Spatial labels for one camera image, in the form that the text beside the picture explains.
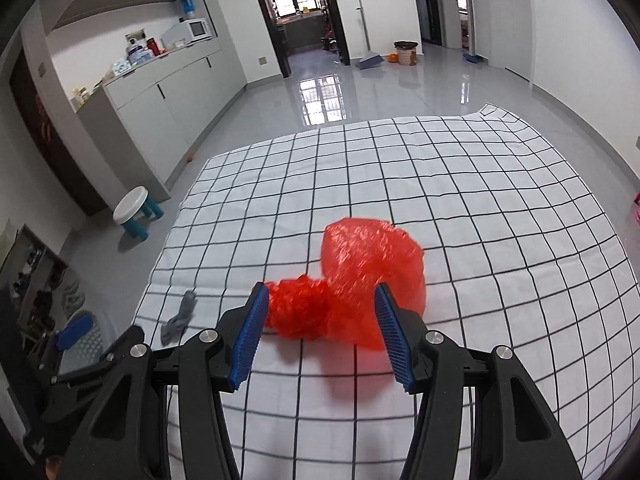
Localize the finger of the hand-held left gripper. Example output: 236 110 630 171
36 310 95 383
42 325 146 436

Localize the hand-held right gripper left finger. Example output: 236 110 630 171
62 281 271 480

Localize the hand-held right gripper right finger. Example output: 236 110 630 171
374 282 583 480

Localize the grey round laundry basket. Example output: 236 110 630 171
50 307 118 376

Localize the red plastic bag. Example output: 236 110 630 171
263 217 427 352

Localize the grey shoe rack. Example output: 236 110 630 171
0 225 71 346

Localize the crumpled grey plastic wrapper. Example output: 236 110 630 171
160 289 198 347

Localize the black checked white cloth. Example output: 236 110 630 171
131 102 633 480

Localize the white stool with blue legs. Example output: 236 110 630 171
113 186 165 239

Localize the dark brown door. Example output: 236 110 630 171
9 50 108 217

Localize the grey sideboard cabinet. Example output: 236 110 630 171
75 50 248 201

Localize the broom with blue dustpan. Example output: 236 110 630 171
355 0 386 71

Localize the woven waste basket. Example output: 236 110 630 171
394 40 420 67

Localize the white microwave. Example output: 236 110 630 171
161 17 217 46

